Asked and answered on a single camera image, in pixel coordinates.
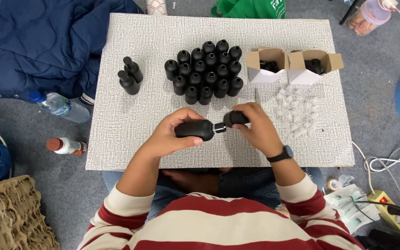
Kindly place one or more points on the person's right hand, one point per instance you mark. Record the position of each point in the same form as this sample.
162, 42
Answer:
262, 132

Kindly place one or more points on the person's left hand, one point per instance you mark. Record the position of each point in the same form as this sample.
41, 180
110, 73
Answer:
163, 133

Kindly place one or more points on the black bottle cap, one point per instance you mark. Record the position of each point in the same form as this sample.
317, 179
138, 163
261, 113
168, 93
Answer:
235, 118

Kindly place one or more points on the matte black bottle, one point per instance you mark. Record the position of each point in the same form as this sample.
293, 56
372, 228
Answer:
194, 129

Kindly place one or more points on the black wrist watch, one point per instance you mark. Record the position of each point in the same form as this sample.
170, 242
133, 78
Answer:
283, 154

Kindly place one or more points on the small metal blade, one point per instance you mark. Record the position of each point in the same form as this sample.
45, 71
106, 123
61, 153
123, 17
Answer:
257, 96

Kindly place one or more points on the pile of clear plastic inserts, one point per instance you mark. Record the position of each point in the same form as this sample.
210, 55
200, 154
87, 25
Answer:
297, 111

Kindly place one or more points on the blue jeans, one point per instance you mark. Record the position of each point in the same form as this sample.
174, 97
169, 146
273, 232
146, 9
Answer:
248, 184

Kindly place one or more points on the open white cardboard box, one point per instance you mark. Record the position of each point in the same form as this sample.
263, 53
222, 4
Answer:
255, 74
299, 74

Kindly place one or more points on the capped black bottle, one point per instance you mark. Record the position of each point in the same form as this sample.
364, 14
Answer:
129, 84
133, 70

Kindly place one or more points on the black caps in box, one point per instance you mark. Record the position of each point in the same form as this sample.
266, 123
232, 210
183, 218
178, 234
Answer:
314, 66
269, 66

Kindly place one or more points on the group of open black bottles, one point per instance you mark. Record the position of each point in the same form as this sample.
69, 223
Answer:
205, 74

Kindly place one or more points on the roll of clear tape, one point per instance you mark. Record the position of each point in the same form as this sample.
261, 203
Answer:
332, 184

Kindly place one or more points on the white bottle brown cap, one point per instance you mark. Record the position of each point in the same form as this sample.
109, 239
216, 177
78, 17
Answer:
66, 145

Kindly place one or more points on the red white striped shirt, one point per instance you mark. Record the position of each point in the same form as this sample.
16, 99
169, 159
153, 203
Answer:
214, 225

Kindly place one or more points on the clear water bottle blue cap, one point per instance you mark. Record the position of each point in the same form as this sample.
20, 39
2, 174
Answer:
61, 107

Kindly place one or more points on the heap of clear wrapped packets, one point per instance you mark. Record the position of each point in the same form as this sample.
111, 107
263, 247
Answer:
349, 208

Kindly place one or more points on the green shopping bag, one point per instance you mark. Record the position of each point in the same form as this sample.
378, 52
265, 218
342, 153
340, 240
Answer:
252, 8

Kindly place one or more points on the white patterned paper cup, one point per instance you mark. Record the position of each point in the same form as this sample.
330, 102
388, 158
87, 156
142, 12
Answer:
156, 7

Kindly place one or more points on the black stick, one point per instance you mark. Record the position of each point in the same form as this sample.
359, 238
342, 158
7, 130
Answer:
350, 12

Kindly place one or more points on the yellow power strip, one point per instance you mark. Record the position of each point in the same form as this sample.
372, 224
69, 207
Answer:
389, 210

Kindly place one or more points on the navy blue quilted jacket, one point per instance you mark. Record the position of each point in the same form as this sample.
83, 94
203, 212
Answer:
43, 45

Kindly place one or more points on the clear plastic jar of biscuits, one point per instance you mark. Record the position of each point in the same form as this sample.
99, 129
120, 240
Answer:
368, 17

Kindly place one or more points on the black bag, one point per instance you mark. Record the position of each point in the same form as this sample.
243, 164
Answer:
384, 241

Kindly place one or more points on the heap of brown honeycomb paper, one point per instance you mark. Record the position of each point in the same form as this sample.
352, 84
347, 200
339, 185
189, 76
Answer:
10, 215

